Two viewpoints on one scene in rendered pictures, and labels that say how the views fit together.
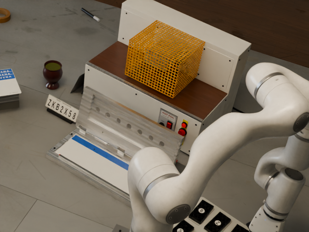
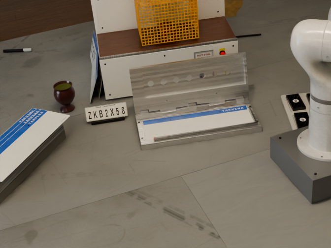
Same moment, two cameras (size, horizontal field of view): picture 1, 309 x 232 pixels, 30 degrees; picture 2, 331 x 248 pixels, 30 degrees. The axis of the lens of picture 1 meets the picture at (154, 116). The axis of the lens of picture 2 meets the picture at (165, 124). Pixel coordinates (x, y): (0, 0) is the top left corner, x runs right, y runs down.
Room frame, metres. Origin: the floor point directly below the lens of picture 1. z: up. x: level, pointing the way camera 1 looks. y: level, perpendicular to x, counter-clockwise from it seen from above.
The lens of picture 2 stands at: (-0.05, 1.19, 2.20)
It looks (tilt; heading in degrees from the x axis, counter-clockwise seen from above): 34 degrees down; 330
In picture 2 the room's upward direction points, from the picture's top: 6 degrees counter-clockwise
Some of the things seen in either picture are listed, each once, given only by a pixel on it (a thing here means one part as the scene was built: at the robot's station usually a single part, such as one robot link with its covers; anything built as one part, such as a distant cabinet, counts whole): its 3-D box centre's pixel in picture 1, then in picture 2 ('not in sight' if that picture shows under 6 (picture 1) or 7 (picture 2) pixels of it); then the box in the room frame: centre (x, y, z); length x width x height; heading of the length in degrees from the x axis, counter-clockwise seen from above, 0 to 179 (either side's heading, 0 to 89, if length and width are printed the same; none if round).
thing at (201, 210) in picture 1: (201, 211); (295, 102); (1.39, -0.23, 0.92); 0.10 x 0.05 x 0.01; 153
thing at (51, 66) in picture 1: (52, 75); (65, 97); (1.97, 0.46, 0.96); 0.09 x 0.09 x 0.11
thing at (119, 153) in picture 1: (108, 165); (196, 121); (1.53, 0.14, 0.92); 0.44 x 0.21 x 0.04; 65
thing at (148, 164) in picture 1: (152, 192); (321, 58); (1.10, -0.03, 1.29); 0.19 x 0.12 x 0.24; 31
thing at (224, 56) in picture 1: (187, 79); (185, 25); (1.93, -0.11, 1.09); 0.75 x 0.40 x 0.38; 65
